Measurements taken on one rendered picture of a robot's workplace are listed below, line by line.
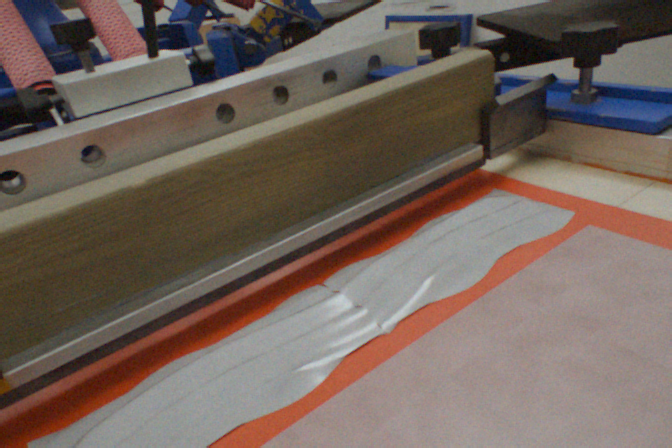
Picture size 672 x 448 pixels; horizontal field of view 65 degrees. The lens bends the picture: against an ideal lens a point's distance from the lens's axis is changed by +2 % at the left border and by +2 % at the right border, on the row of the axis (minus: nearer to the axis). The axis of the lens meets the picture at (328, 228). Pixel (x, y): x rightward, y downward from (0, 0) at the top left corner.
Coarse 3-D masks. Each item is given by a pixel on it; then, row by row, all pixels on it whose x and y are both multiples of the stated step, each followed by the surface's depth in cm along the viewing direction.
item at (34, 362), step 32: (448, 160) 39; (384, 192) 36; (320, 224) 34; (256, 256) 32; (160, 288) 30; (192, 288) 30; (96, 320) 28; (128, 320) 28; (32, 352) 27; (64, 352) 27
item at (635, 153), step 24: (552, 120) 44; (528, 144) 47; (552, 144) 45; (576, 144) 43; (600, 144) 42; (624, 144) 40; (648, 144) 39; (600, 168) 43; (624, 168) 41; (648, 168) 40
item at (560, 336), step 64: (448, 192) 43; (512, 192) 42; (320, 256) 38; (512, 256) 34; (576, 256) 33; (640, 256) 32; (448, 320) 29; (512, 320) 29; (576, 320) 28; (640, 320) 27; (512, 384) 25; (576, 384) 24; (640, 384) 24
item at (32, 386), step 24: (240, 288) 35; (168, 312) 32; (192, 312) 33; (120, 336) 31; (144, 336) 32; (72, 360) 30; (96, 360) 30; (24, 384) 28; (48, 384) 29; (0, 408) 28
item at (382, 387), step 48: (288, 288) 35; (192, 336) 32; (384, 336) 29; (96, 384) 30; (336, 384) 27; (384, 384) 26; (432, 384) 26; (0, 432) 28; (48, 432) 27; (240, 432) 25; (288, 432) 24; (336, 432) 24; (384, 432) 24; (432, 432) 23; (480, 432) 23
